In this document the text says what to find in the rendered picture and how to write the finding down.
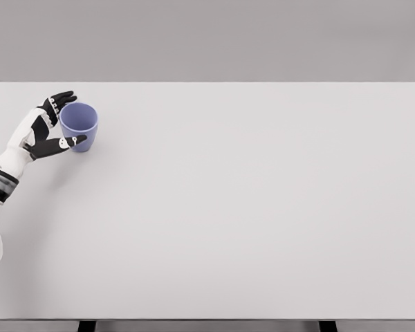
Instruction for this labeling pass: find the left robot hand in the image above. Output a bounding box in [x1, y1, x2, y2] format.
[5, 91, 88, 163]

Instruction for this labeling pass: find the blue cup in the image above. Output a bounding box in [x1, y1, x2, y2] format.
[59, 102, 100, 154]

